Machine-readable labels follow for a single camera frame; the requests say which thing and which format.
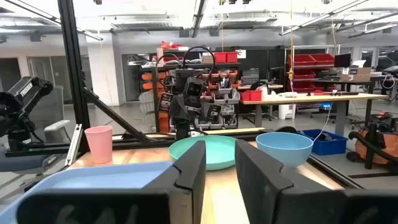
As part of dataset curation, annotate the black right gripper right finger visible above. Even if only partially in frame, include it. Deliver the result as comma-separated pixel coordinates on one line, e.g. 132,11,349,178
234,139,398,224

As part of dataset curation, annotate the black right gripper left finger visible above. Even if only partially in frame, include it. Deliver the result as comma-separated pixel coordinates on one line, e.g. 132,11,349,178
16,139,207,224

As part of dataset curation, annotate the teal plastic plate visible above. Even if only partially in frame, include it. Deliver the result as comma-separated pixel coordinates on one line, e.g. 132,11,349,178
169,134,239,172

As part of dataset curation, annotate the blue plastic bowl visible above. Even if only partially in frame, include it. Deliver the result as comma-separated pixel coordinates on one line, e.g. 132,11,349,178
256,132,314,169

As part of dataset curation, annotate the pink plastic cup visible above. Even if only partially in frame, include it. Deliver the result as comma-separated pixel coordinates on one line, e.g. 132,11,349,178
84,125,114,165

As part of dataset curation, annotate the blue plastic tray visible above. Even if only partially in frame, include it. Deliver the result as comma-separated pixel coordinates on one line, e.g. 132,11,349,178
0,161,175,224

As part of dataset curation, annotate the shelf rack with orange bins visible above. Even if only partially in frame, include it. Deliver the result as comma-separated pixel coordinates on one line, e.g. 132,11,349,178
139,46,242,132

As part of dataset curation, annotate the red bins pair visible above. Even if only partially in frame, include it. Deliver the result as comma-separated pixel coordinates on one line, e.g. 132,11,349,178
214,51,239,64

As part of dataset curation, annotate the red bin on workbench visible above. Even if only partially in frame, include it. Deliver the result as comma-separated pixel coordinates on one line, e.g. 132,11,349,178
240,90,263,102

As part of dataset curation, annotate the blue storage bin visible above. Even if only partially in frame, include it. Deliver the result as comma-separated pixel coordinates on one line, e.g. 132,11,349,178
298,128,348,156

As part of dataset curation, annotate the white waste bin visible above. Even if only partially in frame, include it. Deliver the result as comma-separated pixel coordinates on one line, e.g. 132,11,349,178
277,103,297,121

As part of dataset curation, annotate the wooden workbench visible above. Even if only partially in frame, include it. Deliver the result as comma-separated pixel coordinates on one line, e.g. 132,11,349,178
238,92,390,138

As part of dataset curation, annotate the silver aluminium bar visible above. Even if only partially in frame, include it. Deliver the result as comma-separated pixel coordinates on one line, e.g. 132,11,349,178
64,123,83,167

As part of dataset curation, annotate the orange shop vacuum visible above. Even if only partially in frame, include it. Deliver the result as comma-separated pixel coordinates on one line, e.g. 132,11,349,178
346,111,398,174

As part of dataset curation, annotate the rack with red bins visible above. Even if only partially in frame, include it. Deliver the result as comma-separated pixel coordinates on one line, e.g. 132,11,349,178
284,45,338,93

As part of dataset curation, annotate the cardboard box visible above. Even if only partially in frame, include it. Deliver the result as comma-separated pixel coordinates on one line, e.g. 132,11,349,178
340,66,372,83

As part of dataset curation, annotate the black monitor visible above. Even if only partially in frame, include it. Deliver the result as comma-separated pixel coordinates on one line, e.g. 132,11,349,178
333,52,353,68

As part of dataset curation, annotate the long ceiling light tube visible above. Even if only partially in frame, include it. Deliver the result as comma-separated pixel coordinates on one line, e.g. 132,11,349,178
278,0,371,37

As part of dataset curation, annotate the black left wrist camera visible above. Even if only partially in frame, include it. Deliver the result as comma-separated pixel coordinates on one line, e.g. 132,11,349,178
183,76,206,98

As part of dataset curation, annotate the white cable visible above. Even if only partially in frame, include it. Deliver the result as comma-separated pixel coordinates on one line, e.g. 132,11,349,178
312,102,332,144

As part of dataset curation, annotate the black aluminium table frame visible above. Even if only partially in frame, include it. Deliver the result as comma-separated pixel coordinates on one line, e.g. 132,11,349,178
4,0,364,190

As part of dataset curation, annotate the yellow hanging cord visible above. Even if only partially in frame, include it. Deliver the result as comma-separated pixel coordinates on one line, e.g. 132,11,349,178
289,0,295,82

